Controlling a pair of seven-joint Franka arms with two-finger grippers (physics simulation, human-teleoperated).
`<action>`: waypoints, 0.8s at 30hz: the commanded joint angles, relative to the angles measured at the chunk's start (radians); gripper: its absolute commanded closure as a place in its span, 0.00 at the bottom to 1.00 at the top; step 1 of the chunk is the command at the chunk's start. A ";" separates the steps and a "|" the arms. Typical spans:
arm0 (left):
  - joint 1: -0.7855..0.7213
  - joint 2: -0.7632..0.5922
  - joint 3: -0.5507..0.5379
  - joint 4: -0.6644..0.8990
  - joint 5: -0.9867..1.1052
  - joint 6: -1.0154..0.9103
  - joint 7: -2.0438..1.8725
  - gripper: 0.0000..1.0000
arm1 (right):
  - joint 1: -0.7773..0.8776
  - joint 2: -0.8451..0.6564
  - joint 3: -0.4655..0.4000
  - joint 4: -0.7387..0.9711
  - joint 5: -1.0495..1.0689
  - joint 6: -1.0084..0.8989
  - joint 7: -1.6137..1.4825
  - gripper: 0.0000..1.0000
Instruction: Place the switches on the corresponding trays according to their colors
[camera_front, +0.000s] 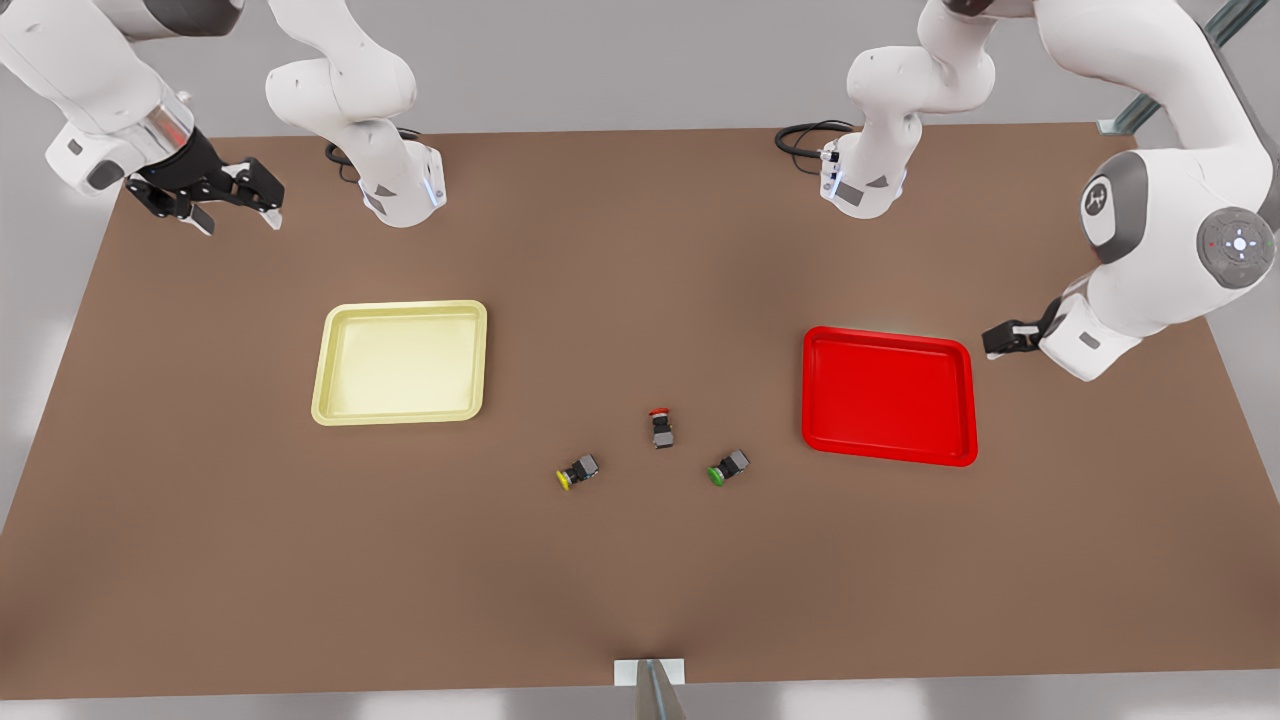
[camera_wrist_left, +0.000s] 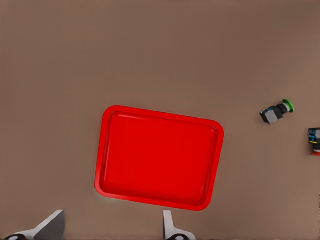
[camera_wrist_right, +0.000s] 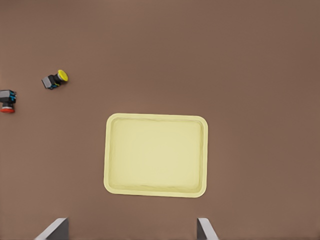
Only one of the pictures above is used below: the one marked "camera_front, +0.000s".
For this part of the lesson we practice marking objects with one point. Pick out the silver frame post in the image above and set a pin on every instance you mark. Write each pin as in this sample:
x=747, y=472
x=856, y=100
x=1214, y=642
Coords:
x=1180, y=70
x=652, y=688

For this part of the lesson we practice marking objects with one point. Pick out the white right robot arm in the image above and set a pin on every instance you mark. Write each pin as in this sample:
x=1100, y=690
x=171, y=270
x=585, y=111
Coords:
x=345, y=85

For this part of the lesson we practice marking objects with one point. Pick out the yellow button switch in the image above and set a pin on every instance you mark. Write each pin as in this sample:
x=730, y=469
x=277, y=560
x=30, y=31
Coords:
x=580, y=471

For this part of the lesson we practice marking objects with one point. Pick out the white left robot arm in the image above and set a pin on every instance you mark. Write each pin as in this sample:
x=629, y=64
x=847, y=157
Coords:
x=1150, y=230

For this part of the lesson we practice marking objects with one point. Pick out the green button switch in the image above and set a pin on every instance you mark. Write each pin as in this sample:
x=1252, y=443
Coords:
x=730, y=467

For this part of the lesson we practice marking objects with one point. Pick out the red tray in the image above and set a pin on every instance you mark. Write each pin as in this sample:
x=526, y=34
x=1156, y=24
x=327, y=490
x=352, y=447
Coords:
x=888, y=395

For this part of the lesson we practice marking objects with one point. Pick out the red button switch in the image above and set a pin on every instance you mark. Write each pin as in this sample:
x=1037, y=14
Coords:
x=662, y=430

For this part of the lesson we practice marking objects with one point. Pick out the pale yellow tray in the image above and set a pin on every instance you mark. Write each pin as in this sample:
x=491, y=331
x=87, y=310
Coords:
x=402, y=362

